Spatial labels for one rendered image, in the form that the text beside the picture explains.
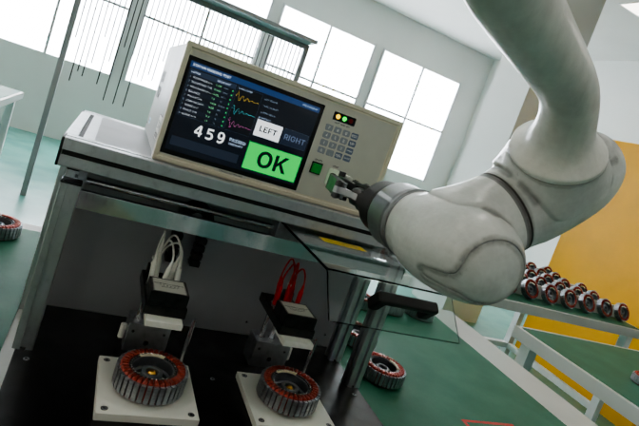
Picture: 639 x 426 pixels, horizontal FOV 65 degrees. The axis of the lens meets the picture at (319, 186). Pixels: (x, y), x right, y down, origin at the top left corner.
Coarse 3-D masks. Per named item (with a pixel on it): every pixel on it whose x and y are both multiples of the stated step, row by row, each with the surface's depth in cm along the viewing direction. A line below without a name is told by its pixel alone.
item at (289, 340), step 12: (264, 300) 101; (276, 312) 95; (288, 312) 92; (300, 312) 94; (264, 324) 100; (276, 324) 93; (288, 324) 91; (300, 324) 92; (312, 324) 93; (288, 336) 92; (300, 336) 93; (312, 336) 93; (300, 348) 91; (312, 348) 92
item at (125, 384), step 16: (128, 352) 80; (144, 352) 82; (160, 352) 83; (128, 368) 76; (144, 368) 79; (160, 368) 82; (176, 368) 81; (112, 384) 76; (128, 384) 74; (144, 384) 74; (160, 384) 75; (176, 384) 77; (144, 400) 74; (160, 400) 75
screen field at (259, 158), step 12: (252, 144) 90; (252, 156) 90; (264, 156) 91; (276, 156) 92; (288, 156) 93; (252, 168) 91; (264, 168) 91; (276, 168) 92; (288, 168) 93; (288, 180) 94
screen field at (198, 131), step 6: (198, 126) 86; (204, 126) 86; (192, 132) 85; (198, 132) 86; (204, 132) 86; (210, 132) 86; (216, 132) 87; (222, 132) 87; (198, 138) 86; (204, 138) 86; (210, 138) 87; (216, 138) 87; (222, 138) 87; (222, 144) 88
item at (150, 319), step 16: (144, 272) 93; (144, 288) 86; (160, 288) 83; (176, 288) 85; (144, 304) 81; (160, 304) 82; (176, 304) 83; (144, 320) 80; (160, 320) 81; (176, 320) 82
